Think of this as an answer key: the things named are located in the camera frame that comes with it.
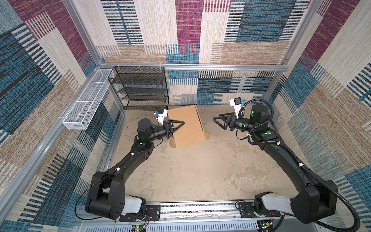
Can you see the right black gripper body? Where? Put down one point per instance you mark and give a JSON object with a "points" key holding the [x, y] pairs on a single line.
{"points": [[233, 124]]}

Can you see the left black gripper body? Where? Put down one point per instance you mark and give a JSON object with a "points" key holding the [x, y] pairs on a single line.
{"points": [[167, 130]]}

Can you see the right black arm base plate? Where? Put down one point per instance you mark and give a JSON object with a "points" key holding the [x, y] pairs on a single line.
{"points": [[246, 210]]}

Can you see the aluminium front rail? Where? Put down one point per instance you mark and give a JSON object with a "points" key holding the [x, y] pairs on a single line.
{"points": [[197, 216]]}

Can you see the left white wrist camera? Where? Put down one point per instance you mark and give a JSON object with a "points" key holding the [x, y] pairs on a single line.
{"points": [[161, 115]]}

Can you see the brown cardboard box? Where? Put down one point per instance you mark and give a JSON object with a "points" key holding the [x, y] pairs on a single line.
{"points": [[192, 132]]}

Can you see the white wire mesh basket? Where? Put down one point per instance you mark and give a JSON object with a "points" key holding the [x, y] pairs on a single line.
{"points": [[83, 111]]}

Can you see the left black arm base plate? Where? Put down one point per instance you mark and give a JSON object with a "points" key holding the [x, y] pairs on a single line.
{"points": [[151, 213]]}

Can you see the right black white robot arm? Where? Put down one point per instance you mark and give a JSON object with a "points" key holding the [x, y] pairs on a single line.
{"points": [[316, 198]]}

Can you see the black wire shelf rack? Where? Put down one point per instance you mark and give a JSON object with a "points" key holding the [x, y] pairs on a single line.
{"points": [[140, 88]]}

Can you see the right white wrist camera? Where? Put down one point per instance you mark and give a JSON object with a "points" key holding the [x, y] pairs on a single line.
{"points": [[239, 106]]}

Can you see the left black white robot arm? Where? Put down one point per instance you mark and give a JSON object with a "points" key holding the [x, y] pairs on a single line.
{"points": [[106, 195]]}

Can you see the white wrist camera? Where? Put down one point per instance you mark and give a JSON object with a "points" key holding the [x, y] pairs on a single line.
{"points": [[161, 115], [239, 106]]}

